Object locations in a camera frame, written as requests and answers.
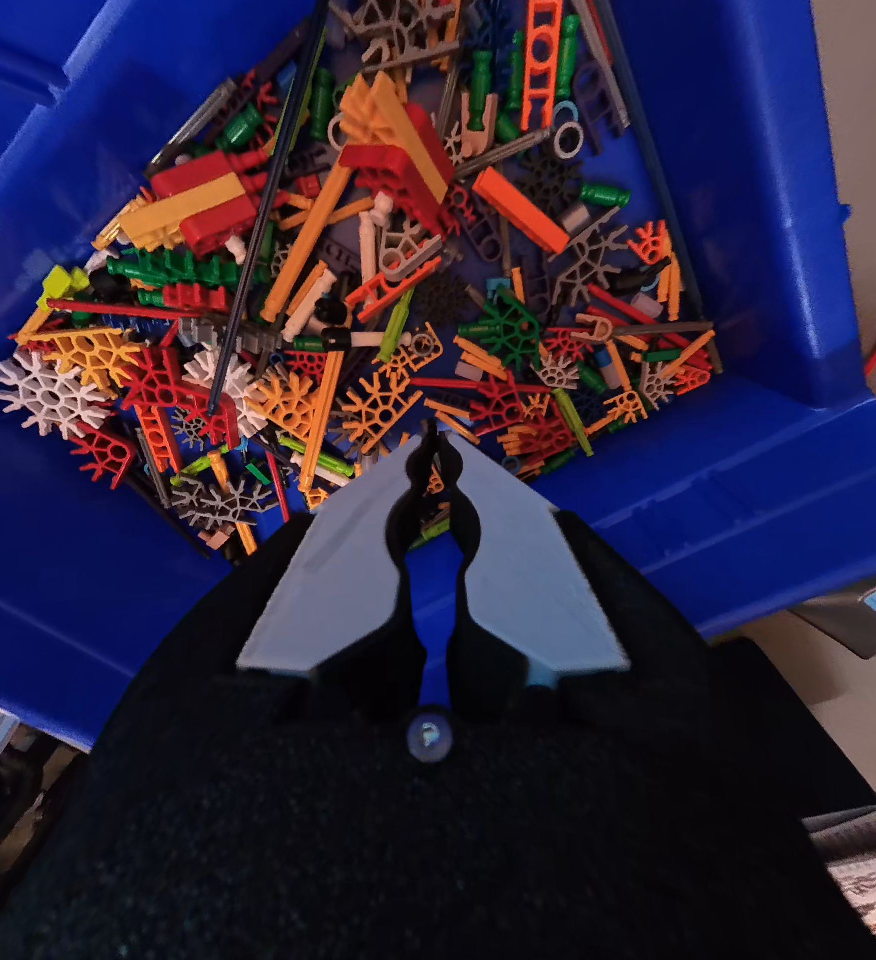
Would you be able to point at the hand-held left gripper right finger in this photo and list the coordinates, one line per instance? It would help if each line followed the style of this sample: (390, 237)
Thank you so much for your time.
(543, 592)

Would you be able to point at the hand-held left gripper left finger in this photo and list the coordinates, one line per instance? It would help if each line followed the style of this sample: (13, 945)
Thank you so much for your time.
(325, 592)

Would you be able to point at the pile of colourful construction pieces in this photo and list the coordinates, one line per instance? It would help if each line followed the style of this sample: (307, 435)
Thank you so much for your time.
(408, 225)

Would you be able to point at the blue plastic bin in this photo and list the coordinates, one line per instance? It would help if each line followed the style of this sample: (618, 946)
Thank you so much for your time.
(745, 150)

